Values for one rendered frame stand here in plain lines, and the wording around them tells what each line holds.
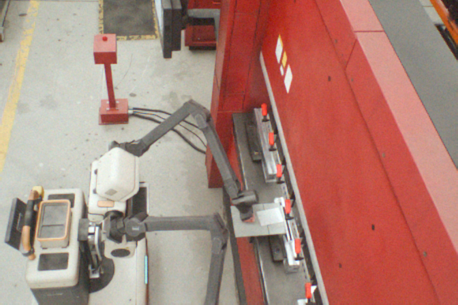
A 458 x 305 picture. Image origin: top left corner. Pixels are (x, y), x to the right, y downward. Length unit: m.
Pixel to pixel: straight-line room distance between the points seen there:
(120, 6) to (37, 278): 3.41
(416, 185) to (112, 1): 4.61
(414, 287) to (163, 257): 2.40
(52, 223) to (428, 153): 1.94
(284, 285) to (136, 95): 2.47
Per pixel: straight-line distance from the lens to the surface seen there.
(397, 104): 1.37
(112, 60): 3.72
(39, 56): 4.94
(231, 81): 2.95
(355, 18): 1.62
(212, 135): 2.30
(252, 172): 2.88
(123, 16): 5.29
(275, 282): 2.57
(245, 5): 2.61
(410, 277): 1.39
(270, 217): 2.58
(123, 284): 3.18
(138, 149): 2.43
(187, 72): 4.67
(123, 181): 2.22
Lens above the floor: 3.20
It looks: 50 degrees down
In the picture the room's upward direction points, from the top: 9 degrees clockwise
